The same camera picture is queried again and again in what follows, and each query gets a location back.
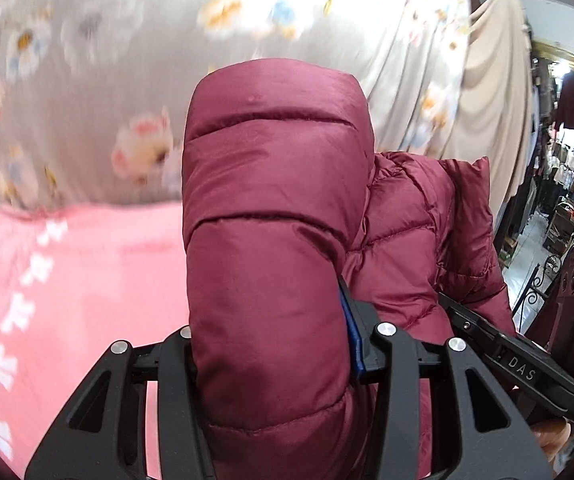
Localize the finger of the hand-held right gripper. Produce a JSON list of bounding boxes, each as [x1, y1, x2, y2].
[[437, 292, 500, 361]]

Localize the maroon puffer jacket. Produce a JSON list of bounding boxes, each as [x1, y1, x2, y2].
[[181, 57, 518, 480]]

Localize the beige curtain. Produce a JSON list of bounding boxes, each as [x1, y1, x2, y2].
[[439, 0, 535, 246]]

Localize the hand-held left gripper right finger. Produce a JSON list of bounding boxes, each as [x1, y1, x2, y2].
[[337, 275, 552, 480]]

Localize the black wrought iron stand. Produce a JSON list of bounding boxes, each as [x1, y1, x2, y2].
[[511, 254, 564, 333]]

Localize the person's right hand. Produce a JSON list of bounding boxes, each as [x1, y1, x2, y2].
[[531, 417, 572, 462]]

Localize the grey floral bed sheet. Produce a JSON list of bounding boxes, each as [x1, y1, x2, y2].
[[0, 0, 472, 211]]

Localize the pink printed blanket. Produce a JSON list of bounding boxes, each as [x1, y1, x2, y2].
[[0, 202, 198, 480]]

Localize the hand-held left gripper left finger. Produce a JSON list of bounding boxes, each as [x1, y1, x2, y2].
[[24, 325, 218, 480]]

